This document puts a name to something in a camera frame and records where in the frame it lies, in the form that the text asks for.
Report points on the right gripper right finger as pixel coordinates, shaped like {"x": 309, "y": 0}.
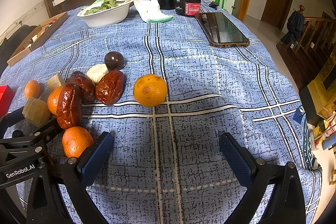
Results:
{"x": 286, "y": 203}

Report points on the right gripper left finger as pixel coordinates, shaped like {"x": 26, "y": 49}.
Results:
{"x": 46, "y": 204}

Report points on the beige sugarcane block large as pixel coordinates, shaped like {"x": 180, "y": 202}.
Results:
{"x": 36, "y": 112}

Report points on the orange mandarin front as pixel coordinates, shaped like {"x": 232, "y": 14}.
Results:
{"x": 75, "y": 140}

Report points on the small orange mandarin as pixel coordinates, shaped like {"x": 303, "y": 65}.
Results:
{"x": 32, "y": 89}

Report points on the red jujube date front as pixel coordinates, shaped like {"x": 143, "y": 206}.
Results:
{"x": 69, "y": 109}

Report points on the beige sugarcane block small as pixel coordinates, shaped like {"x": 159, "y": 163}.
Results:
{"x": 55, "y": 82}

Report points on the white sugarcane chunk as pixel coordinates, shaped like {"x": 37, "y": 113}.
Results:
{"x": 97, "y": 72}

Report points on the dark round plum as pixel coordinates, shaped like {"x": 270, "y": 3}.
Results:
{"x": 114, "y": 60}

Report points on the large orange mandarin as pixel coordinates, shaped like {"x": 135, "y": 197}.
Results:
{"x": 150, "y": 90}

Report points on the red tray box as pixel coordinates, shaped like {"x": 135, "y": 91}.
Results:
{"x": 6, "y": 97}

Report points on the brown cardboard box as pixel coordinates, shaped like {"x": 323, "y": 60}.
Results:
{"x": 37, "y": 37}

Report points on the blue plaid tablecloth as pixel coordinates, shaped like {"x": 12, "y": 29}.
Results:
{"x": 166, "y": 165}

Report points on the white bowl with greens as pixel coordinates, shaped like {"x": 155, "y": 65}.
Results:
{"x": 105, "y": 12}

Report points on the black smartphone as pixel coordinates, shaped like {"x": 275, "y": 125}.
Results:
{"x": 220, "y": 31}

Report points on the white green cloth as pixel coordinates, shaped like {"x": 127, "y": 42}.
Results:
{"x": 150, "y": 12}

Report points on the dark jar red label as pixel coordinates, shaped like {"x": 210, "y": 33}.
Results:
{"x": 188, "y": 7}

